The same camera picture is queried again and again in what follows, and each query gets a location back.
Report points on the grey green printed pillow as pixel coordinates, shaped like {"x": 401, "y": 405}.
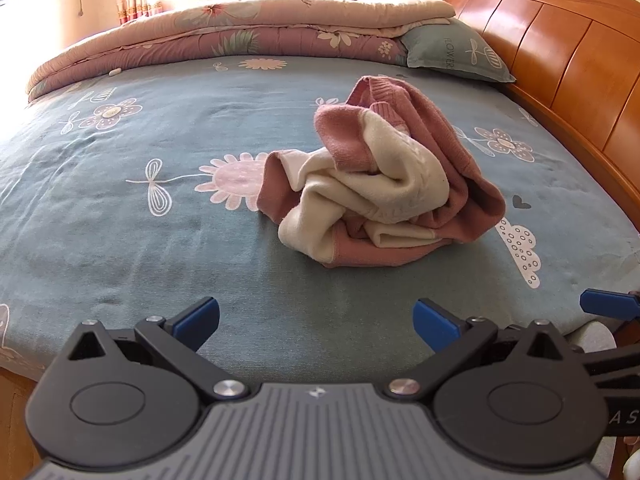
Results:
{"x": 450, "y": 50}

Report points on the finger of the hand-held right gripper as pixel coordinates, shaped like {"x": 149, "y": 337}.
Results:
{"x": 610, "y": 304}

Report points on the folded pink floral quilt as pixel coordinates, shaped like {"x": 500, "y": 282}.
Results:
{"x": 200, "y": 30}

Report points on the wooden bed headboard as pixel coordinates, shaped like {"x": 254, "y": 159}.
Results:
{"x": 560, "y": 45}

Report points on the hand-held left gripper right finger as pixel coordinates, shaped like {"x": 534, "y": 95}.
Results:
{"x": 435, "y": 327}

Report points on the pale grey round object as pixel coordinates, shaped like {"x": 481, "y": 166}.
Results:
{"x": 597, "y": 337}

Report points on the pink and white knit sweater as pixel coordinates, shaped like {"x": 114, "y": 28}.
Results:
{"x": 400, "y": 185}

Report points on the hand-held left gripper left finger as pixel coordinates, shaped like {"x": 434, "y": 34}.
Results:
{"x": 197, "y": 321}

